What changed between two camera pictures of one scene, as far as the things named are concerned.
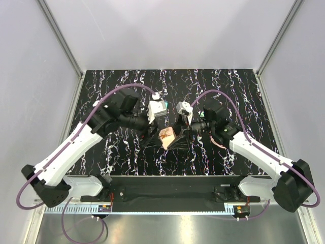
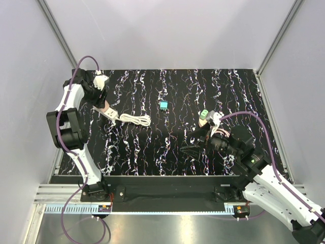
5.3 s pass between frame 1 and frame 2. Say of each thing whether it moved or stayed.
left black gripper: moved
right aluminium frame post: stayed
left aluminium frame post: stayed
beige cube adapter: moved
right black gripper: moved
